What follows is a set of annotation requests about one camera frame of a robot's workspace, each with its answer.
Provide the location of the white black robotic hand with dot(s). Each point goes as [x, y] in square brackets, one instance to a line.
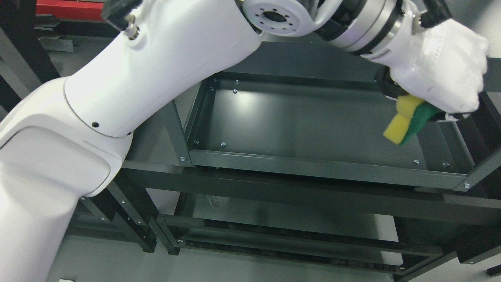
[443, 65]

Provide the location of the red metal bar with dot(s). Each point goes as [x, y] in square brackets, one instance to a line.
[86, 10]

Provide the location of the green yellow sponge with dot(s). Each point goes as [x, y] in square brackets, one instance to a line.
[412, 114]

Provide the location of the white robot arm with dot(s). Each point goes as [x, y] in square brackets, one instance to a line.
[70, 136]

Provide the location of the dark grey metal shelf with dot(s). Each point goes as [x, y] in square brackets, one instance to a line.
[283, 125]

